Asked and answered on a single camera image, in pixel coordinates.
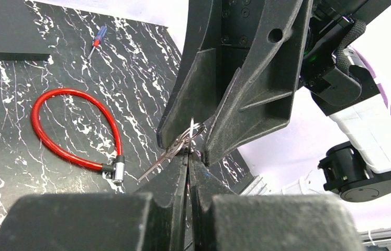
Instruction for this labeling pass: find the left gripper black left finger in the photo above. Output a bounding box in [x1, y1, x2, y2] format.
[0, 154, 188, 250]

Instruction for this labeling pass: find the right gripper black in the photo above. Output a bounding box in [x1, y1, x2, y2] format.
[157, 1, 315, 166]

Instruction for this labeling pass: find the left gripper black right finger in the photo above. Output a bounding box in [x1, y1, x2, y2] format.
[188, 156, 364, 250]

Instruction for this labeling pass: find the silver key bunch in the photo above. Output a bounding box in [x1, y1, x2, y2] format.
[138, 118, 206, 181]

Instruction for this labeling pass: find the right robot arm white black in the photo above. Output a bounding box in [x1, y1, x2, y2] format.
[157, 1, 391, 202]

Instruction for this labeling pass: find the red blue screwdriver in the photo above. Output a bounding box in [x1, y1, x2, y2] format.
[87, 25, 107, 60]

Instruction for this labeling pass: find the black box right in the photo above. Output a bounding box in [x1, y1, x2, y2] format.
[0, 1, 50, 61]

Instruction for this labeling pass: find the red cable bike lock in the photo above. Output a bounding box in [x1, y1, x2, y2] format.
[30, 88, 126, 184]

